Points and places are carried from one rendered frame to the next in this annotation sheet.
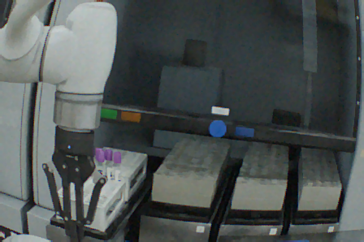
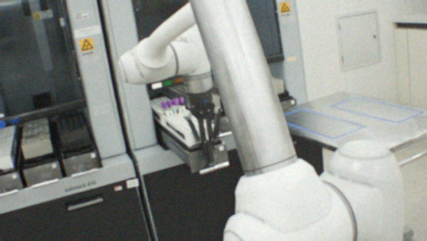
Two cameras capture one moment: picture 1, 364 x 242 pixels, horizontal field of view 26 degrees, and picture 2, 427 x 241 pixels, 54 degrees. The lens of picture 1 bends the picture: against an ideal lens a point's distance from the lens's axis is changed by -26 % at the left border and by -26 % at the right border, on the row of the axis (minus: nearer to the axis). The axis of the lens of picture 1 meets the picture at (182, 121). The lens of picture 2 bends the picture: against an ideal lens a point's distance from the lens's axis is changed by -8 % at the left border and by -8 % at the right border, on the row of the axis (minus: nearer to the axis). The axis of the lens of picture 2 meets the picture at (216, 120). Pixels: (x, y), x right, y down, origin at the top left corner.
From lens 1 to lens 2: 0.75 m
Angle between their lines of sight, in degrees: 26
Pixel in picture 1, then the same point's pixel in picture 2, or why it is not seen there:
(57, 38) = (181, 49)
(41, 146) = (131, 114)
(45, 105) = (127, 92)
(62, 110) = (197, 85)
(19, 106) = (108, 100)
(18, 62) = (164, 68)
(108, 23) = not seen: hidden behind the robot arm
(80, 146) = (210, 98)
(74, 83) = (200, 69)
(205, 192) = (216, 101)
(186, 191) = not seen: hidden behind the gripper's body
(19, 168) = (117, 135)
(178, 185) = not seen: hidden behind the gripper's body
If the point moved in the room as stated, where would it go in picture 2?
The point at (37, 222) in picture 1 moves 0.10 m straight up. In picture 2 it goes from (146, 161) to (140, 136)
